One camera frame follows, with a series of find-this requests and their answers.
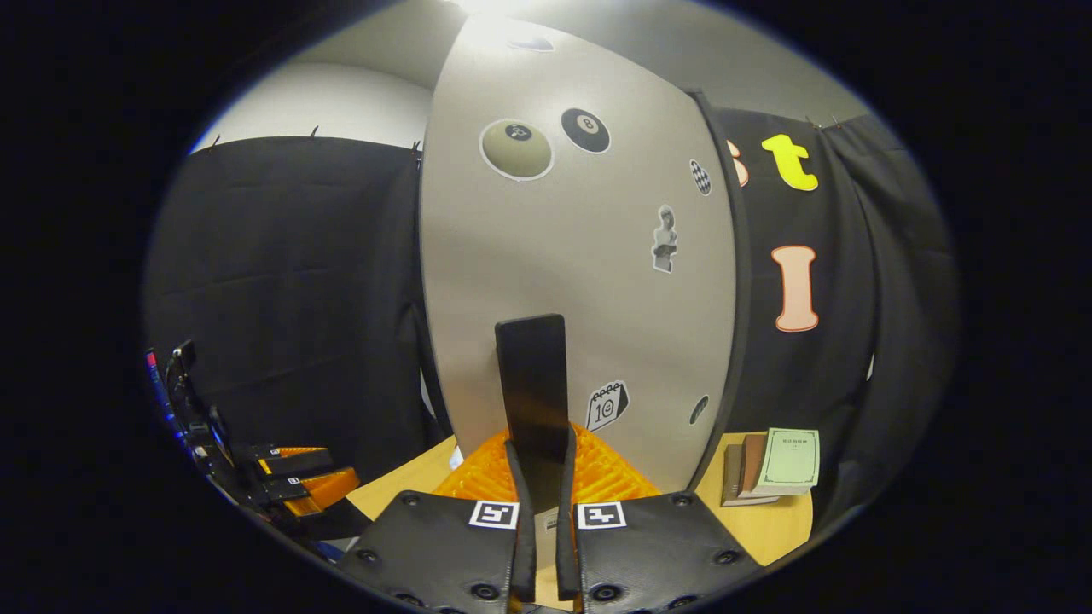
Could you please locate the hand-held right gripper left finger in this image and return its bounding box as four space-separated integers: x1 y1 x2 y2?
337 429 538 614

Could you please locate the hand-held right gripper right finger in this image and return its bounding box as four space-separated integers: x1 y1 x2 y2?
556 422 764 614

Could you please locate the black door handle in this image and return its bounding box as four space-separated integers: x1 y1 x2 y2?
495 314 571 513

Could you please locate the grey cabinet door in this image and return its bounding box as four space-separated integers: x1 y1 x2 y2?
418 13 739 495

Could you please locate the dark grey cabinet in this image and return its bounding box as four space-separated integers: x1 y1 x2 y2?
687 85 754 494

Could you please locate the brown book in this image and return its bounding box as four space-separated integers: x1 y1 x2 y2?
738 433 774 500

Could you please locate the pale green booklet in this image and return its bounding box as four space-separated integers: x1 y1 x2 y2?
751 427 822 497

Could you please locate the black backdrop cloth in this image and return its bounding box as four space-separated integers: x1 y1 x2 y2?
141 107 961 547

